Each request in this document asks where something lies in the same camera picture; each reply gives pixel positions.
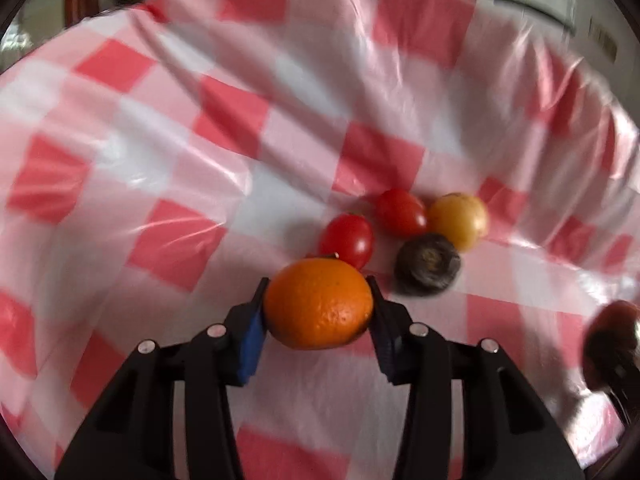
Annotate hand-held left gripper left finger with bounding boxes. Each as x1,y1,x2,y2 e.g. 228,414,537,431
54,277,271,480

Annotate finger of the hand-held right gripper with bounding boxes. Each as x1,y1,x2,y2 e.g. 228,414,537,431
587,335,640,426

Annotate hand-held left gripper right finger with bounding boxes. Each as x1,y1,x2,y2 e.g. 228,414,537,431
365,275,586,480

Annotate large dark red apple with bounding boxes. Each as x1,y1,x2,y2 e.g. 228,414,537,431
582,300,640,391

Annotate large orange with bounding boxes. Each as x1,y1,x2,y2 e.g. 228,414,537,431
263,258,375,351

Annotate dark brown round fruit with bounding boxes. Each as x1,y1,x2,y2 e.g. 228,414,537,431
394,233,462,297

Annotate red tomato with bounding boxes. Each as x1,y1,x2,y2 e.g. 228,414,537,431
318,213,375,270
375,188,429,239

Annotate small yellow fruit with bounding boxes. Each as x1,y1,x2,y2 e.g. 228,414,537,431
428,192,490,253

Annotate red white checkered tablecloth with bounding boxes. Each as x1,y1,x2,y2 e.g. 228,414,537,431
0,0,640,480

